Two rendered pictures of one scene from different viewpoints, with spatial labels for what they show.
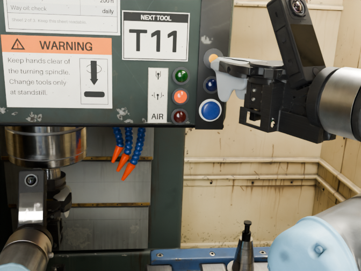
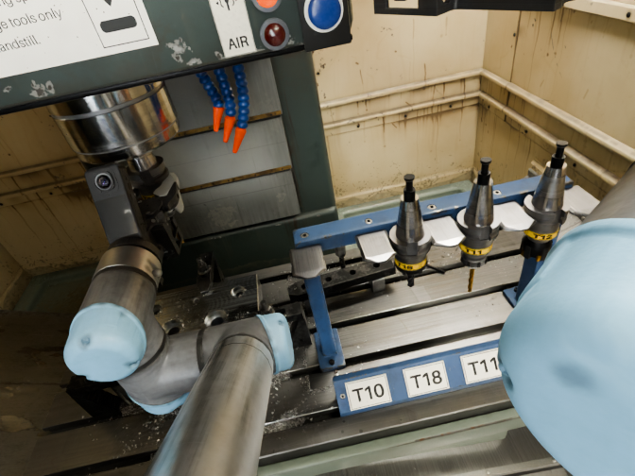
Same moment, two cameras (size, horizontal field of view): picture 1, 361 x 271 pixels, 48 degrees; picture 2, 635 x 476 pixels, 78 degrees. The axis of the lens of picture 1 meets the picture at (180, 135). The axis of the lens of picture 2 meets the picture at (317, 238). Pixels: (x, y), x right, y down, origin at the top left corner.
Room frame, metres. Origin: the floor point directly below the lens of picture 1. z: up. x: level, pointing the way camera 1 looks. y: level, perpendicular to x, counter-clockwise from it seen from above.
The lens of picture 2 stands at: (0.22, -0.04, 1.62)
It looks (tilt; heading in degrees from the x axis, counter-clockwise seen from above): 39 degrees down; 5
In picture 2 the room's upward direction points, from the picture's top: 12 degrees counter-clockwise
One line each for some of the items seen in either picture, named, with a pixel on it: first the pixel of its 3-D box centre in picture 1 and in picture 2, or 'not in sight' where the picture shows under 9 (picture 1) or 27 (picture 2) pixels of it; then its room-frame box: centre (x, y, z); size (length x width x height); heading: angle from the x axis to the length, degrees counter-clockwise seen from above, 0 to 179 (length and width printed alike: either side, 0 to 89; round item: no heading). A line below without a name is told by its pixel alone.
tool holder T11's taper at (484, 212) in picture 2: not in sight; (480, 199); (0.71, -0.24, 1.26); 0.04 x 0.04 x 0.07
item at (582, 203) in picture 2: not in sight; (578, 201); (0.73, -0.41, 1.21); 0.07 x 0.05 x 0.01; 7
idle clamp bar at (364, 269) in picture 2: not in sight; (342, 284); (0.89, -0.01, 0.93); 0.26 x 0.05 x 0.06; 102
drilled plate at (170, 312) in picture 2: not in sight; (197, 331); (0.78, 0.32, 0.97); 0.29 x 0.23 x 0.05; 97
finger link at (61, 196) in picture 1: (65, 204); (174, 196); (0.78, 0.24, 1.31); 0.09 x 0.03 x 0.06; 173
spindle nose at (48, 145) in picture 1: (47, 128); (112, 102); (0.80, 0.27, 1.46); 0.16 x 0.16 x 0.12
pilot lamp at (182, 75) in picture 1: (181, 76); not in sight; (0.62, 0.00, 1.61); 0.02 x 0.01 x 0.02; 97
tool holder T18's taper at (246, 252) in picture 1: (244, 254); (409, 215); (0.69, -0.13, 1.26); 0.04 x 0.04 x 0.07
